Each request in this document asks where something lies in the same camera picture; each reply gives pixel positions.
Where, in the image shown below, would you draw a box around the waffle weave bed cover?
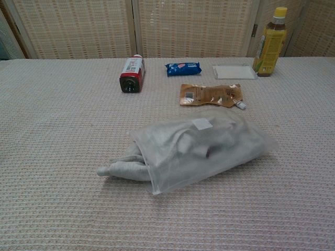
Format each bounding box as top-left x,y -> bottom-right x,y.
0,55 -> 335,251

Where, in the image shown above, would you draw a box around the brown spout pouch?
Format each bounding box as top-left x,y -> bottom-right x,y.
179,83 -> 247,111

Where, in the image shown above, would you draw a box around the clear plastic box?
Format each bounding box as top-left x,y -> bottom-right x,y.
211,63 -> 259,80

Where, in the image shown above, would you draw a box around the woven folding screen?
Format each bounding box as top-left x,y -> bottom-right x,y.
0,0 -> 335,60

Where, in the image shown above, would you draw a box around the white grey clothes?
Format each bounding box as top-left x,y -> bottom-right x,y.
96,115 -> 265,184

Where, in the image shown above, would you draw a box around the blue cookie packet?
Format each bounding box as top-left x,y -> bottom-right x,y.
164,61 -> 203,77

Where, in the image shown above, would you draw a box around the transparent plastic zip bag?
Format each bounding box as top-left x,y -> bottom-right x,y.
127,108 -> 278,196

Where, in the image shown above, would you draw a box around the yellow tea bottle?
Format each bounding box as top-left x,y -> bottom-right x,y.
252,7 -> 288,77

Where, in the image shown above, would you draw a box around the red white bottle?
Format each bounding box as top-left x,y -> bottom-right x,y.
119,54 -> 146,94

